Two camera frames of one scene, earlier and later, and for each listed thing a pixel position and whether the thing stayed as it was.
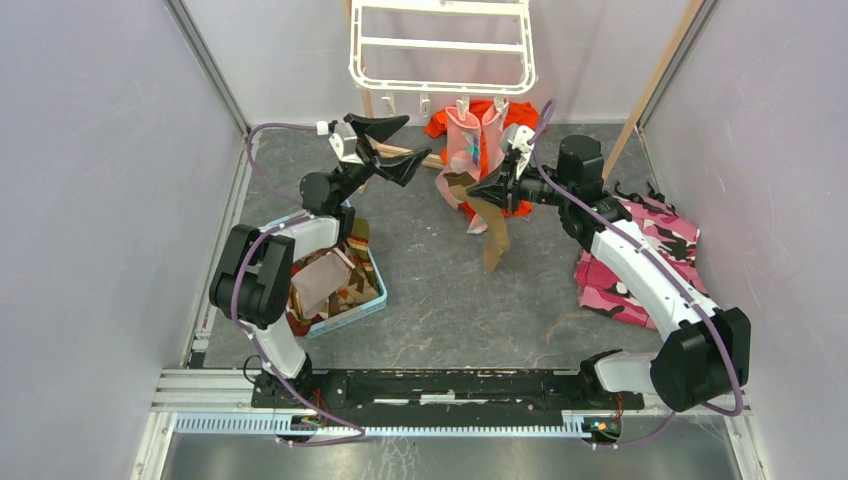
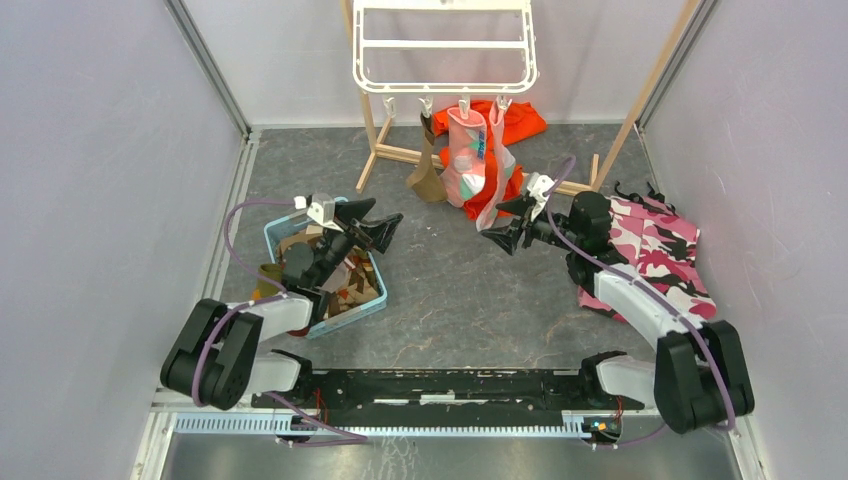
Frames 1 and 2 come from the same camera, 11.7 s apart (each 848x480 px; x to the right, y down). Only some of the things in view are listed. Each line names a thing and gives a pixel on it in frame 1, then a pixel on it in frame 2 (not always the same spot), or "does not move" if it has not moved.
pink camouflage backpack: (670, 240) does not move
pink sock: (464, 152) does not move
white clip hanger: (462, 91) does not move
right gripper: (503, 189) -> (508, 236)
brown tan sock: (492, 217) -> (426, 184)
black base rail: (443, 389) does not move
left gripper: (401, 167) -> (378, 233)
